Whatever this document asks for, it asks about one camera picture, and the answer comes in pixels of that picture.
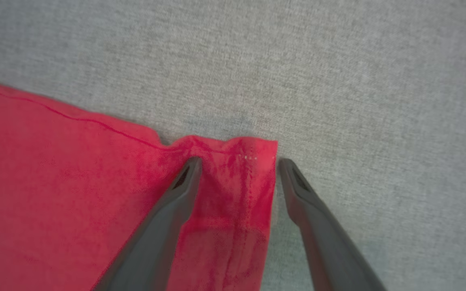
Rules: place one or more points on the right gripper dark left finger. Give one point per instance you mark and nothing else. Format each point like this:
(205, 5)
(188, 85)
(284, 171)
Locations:
(156, 242)

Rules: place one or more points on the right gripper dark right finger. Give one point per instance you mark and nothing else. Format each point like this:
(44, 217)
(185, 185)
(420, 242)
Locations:
(330, 250)

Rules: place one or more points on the red and white basketball jersey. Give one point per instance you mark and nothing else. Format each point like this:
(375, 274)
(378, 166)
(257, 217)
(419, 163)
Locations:
(55, 194)

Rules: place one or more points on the grey fabric sofa seat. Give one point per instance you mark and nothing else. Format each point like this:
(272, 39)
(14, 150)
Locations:
(338, 81)

